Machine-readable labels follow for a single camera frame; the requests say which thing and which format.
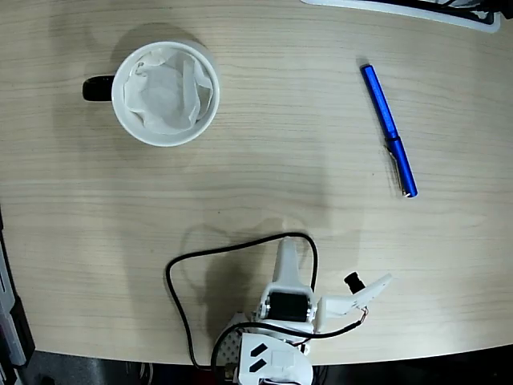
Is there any grey metal rail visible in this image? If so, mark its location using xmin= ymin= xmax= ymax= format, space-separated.
xmin=0 ymin=250 xmax=27 ymax=368

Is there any blue pen with metal clip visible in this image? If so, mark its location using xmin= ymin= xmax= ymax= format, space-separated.
xmin=359 ymin=63 xmax=418 ymax=199

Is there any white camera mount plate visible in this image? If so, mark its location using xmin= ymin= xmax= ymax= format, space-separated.
xmin=316 ymin=274 xmax=393 ymax=334

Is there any white framed flat device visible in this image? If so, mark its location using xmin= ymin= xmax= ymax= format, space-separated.
xmin=300 ymin=0 xmax=502 ymax=34

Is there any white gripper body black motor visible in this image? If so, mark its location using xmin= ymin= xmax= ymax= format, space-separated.
xmin=252 ymin=292 xmax=321 ymax=334

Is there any crumpled white tissue paper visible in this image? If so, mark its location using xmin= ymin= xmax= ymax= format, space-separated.
xmin=123 ymin=47 xmax=215 ymax=136

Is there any white perforated base plate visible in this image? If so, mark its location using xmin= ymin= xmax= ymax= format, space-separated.
xmin=216 ymin=311 xmax=250 ymax=364

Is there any black camera cable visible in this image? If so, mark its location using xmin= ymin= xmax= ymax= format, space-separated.
xmin=165 ymin=231 xmax=366 ymax=369

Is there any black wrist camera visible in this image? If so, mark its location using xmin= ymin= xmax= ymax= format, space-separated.
xmin=343 ymin=271 xmax=366 ymax=295

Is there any white mug with black handle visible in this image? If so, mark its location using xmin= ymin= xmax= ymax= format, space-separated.
xmin=82 ymin=39 xmax=221 ymax=148

